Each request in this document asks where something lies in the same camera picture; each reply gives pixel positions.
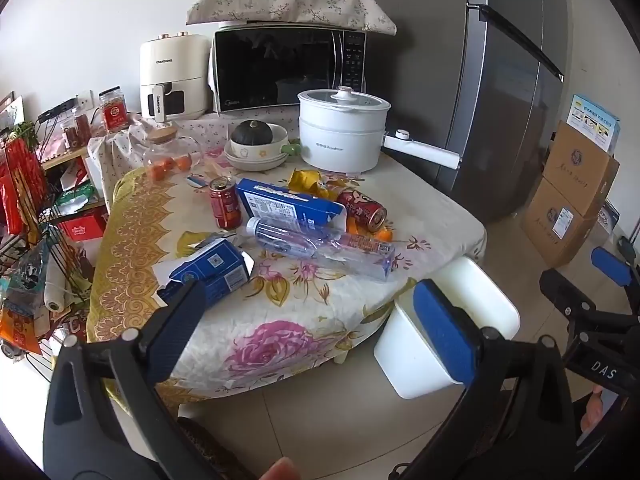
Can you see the person's right hand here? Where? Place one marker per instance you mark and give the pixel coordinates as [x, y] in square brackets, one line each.
[597, 400]

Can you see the white plate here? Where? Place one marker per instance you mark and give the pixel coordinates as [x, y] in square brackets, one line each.
[255, 166]

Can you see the yellow foil snack wrapper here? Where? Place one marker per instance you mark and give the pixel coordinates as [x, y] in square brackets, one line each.
[310, 182]

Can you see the red box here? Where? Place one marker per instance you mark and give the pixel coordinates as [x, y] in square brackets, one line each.
[85, 230]

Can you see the red label glass jar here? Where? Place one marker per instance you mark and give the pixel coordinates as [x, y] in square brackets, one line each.
[112, 112]

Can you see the white flower print bowl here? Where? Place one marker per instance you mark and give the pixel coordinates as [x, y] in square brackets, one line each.
[260, 152]

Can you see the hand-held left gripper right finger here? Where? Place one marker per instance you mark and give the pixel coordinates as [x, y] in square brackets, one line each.
[440, 330]

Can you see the white paper roll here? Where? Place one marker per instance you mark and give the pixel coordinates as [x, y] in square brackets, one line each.
[56, 285]

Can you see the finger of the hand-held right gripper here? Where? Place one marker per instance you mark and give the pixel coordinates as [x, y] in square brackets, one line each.
[565, 295]
[610, 265]

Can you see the white electric cooking pot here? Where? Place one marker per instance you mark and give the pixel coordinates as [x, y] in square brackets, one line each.
[340, 140]

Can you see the cream air fryer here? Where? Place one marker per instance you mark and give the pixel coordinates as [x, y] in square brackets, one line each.
[172, 70]

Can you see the glass jar with red contents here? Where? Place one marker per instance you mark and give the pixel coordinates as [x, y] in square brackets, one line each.
[68, 136]
[82, 130]

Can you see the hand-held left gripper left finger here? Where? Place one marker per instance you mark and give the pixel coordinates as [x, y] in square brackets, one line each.
[175, 330]

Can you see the blue and white box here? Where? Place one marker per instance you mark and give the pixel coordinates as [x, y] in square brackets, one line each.
[595, 122]

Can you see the small printed box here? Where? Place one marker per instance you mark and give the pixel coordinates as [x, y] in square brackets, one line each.
[609, 217]

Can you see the floral cloth cover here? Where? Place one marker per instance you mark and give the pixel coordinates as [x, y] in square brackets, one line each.
[290, 2]

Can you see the small orange tangerine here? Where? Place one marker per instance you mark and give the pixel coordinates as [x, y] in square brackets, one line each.
[159, 171]
[183, 162]
[169, 164]

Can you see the orange packet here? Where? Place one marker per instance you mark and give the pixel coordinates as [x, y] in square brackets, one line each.
[17, 332]

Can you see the red packets bundle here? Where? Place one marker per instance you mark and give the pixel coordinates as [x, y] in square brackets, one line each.
[20, 185]

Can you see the glass teapot with wooden lid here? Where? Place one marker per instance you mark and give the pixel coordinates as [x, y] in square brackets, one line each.
[172, 147]

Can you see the white plastic bin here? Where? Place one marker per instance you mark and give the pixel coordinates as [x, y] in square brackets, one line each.
[480, 300]

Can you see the green packet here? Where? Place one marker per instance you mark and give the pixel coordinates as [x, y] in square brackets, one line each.
[77, 196]

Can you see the large blue carton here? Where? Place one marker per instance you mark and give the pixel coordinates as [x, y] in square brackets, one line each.
[285, 202]

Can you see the black microwave oven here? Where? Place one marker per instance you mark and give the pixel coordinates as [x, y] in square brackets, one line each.
[280, 70]

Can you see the small blue carton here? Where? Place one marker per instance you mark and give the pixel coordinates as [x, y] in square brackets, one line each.
[215, 265]

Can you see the person's left hand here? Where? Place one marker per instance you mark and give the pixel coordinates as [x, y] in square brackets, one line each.
[282, 470]

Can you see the clear plastic bottle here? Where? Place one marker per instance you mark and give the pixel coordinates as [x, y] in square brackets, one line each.
[320, 247]

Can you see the dark green pumpkin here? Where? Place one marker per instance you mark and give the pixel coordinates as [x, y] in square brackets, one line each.
[251, 132]

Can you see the grey refrigerator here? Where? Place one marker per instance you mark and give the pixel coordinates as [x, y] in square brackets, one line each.
[475, 100]

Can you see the red cartoon print drink can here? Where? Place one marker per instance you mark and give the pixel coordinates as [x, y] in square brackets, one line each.
[362, 207]

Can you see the black power strip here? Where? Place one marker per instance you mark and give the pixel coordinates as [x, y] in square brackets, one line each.
[57, 110]

